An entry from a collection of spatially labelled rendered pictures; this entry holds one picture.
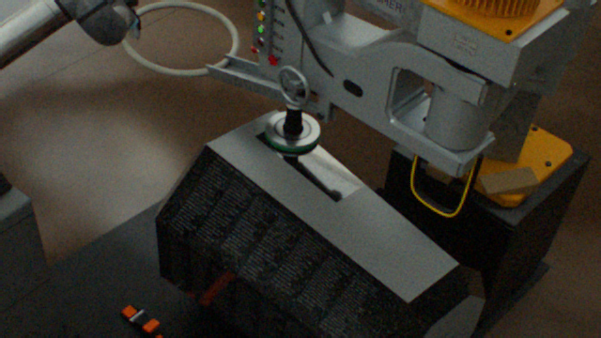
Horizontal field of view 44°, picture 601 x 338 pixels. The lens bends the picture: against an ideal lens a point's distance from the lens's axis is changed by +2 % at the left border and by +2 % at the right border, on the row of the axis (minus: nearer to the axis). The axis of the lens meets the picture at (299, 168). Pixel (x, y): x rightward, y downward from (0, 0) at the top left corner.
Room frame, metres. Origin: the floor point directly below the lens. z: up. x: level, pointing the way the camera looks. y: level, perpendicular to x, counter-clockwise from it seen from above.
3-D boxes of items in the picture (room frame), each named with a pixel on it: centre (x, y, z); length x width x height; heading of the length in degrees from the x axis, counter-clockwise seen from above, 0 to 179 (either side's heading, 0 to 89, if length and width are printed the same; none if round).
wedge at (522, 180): (2.13, -0.81, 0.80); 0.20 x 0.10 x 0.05; 103
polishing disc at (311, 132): (2.22, 0.04, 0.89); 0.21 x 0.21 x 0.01
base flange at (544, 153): (2.37, -0.79, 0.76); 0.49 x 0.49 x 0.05; 50
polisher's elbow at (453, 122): (1.80, -0.47, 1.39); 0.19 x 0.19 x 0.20
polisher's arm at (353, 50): (1.96, -0.25, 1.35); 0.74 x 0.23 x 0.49; 51
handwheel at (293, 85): (2.05, 0.02, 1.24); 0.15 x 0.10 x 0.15; 51
